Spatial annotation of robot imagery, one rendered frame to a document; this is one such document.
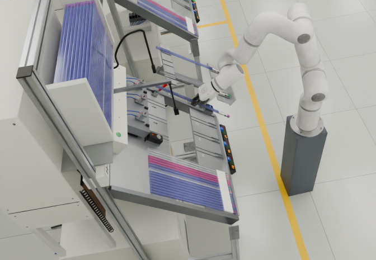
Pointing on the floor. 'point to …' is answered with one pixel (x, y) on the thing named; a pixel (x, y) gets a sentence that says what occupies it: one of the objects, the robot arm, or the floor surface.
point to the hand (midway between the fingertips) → (194, 101)
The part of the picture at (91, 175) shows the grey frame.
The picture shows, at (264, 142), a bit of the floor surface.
